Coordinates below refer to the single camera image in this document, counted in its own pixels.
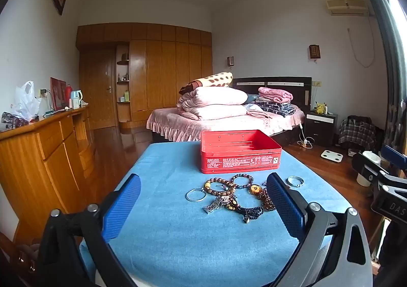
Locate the white plastic bag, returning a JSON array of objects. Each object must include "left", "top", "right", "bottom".
[{"left": 12, "top": 81, "right": 41, "bottom": 121}]

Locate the light blue kettle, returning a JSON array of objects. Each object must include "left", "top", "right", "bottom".
[{"left": 70, "top": 90, "right": 84, "bottom": 109}]

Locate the silver wrist watch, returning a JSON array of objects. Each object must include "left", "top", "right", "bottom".
[{"left": 203, "top": 194, "right": 238, "bottom": 214}]

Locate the white bathroom scale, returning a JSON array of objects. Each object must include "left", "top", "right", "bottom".
[{"left": 321, "top": 149, "right": 344, "bottom": 162}]

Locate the red tin box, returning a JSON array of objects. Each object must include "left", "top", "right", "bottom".
[{"left": 200, "top": 130, "right": 282, "bottom": 175}]

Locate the wooden door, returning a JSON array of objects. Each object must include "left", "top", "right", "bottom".
[{"left": 79, "top": 50, "right": 118, "bottom": 130}]

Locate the wooden bead bracelet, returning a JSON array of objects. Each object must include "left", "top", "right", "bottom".
[{"left": 204, "top": 178, "right": 236, "bottom": 196}]

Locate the dark nightstand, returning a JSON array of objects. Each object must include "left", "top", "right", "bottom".
[{"left": 304, "top": 110, "right": 338, "bottom": 147}]

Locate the blue table cloth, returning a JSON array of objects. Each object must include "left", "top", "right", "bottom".
[{"left": 79, "top": 141, "right": 352, "bottom": 287}]

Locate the dark curtain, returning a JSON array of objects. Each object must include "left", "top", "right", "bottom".
[{"left": 350, "top": 0, "right": 407, "bottom": 148}]

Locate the red picture frame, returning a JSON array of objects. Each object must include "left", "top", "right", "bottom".
[{"left": 50, "top": 77, "right": 69, "bottom": 111}]

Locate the bed with pink cover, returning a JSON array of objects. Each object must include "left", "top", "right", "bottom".
[{"left": 146, "top": 76, "right": 313, "bottom": 148}]

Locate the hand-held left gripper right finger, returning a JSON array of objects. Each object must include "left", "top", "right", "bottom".
[{"left": 266, "top": 173, "right": 373, "bottom": 287}]

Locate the spotted cream blanket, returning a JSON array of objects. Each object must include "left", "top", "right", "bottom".
[{"left": 179, "top": 71, "right": 234, "bottom": 95}]

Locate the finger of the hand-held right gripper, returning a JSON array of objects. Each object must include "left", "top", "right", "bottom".
[
  {"left": 381, "top": 145, "right": 407, "bottom": 169},
  {"left": 351, "top": 152, "right": 395, "bottom": 187}
]

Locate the dark bead bracelet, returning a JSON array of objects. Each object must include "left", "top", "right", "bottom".
[{"left": 230, "top": 173, "right": 255, "bottom": 190}]

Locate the thin silver bangle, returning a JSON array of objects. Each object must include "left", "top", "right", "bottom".
[{"left": 186, "top": 189, "right": 206, "bottom": 202}]

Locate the folded pink quilt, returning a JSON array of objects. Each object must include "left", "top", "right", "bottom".
[
  {"left": 178, "top": 87, "right": 249, "bottom": 107},
  {"left": 177, "top": 103, "right": 248, "bottom": 121}
]

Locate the white charger cable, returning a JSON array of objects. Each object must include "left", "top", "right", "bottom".
[{"left": 297, "top": 122, "right": 314, "bottom": 148}]

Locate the amber bead bracelet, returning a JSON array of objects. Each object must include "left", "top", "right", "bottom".
[{"left": 248, "top": 183, "right": 277, "bottom": 211}]

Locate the folded pink blanket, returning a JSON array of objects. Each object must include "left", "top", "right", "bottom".
[{"left": 257, "top": 87, "right": 294, "bottom": 104}]

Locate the wooden wardrobe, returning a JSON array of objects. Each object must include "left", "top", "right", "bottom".
[{"left": 76, "top": 22, "right": 213, "bottom": 122}]

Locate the wooden dresser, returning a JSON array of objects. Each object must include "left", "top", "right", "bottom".
[{"left": 0, "top": 106, "right": 96, "bottom": 243}]

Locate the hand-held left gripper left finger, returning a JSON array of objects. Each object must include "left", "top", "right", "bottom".
[{"left": 37, "top": 173, "right": 142, "bottom": 287}]

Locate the wall air conditioner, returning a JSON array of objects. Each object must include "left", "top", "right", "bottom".
[{"left": 326, "top": 0, "right": 369, "bottom": 17}]

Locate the dark patterned pouch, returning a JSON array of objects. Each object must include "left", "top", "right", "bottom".
[{"left": 2, "top": 111, "right": 30, "bottom": 128}]

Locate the white hanging cord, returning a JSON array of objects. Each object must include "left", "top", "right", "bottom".
[{"left": 346, "top": 28, "right": 376, "bottom": 68}]

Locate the stack of plaid clothes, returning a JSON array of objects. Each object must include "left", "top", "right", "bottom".
[{"left": 254, "top": 101, "right": 296, "bottom": 116}]

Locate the black bead necklace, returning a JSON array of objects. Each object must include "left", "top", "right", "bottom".
[{"left": 234, "top": 203, "right": 265, "bottom": 223}]

